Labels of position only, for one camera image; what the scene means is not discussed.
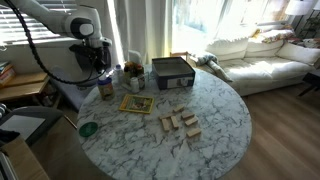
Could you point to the yellow dog picture book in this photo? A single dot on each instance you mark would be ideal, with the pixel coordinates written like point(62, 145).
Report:
point(136, 104)

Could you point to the blue lidded tin can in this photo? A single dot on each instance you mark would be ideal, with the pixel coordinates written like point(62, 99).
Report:
point(105, 83)

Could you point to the wooden desk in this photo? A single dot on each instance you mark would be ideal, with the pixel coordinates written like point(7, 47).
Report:
point(23, 85)

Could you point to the grey throw blanket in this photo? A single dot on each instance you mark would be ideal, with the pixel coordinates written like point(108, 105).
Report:
point(213, 65)

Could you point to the brown cardboard box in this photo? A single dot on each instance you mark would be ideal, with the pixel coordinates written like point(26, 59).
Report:
point(20, 160)

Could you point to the wooden white chair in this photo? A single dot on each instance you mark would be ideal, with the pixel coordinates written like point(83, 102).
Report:
point(180, 56)

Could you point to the dark blue cardboard box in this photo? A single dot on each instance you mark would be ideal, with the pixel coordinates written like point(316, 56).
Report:
point(173, 71)

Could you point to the white window blinds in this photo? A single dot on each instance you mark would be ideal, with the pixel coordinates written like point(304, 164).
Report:
point(33, 23)

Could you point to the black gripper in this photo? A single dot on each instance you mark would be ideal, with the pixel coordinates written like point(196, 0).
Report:
point(90, 58)

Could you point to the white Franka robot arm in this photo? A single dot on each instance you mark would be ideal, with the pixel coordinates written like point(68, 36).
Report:
point(66, 20)

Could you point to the blue capped white bottle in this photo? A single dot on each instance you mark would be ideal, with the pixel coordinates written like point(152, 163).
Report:
point(118, 74)

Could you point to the black coffee table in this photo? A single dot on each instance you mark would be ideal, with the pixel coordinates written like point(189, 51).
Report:
point(311, 81)

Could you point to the wooden block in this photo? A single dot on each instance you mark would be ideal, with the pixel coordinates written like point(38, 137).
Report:
point(191, 121)
point(194, 132)
point(178, 108)
point(165, 125)
point(187, 115)
point(175, 122)
point(166, 116)

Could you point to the round green lid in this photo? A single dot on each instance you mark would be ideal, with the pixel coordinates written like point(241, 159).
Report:
point(88, 129)

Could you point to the grey upholstered chair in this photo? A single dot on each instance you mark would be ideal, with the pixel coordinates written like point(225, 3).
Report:
point(30, 115)

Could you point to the red capped sauce bottle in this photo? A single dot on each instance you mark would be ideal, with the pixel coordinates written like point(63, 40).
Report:
point(139, 69)

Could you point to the white lamp shade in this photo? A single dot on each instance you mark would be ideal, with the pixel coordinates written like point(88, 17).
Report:
point(300, 7)

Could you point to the white shaker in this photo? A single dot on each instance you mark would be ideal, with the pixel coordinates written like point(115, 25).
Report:
point(134, 85)

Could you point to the white sofa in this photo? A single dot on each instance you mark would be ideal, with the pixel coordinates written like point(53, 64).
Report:
point(266, 66)

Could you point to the cream curtain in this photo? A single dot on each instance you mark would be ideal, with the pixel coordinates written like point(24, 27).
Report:
point(143, 26)

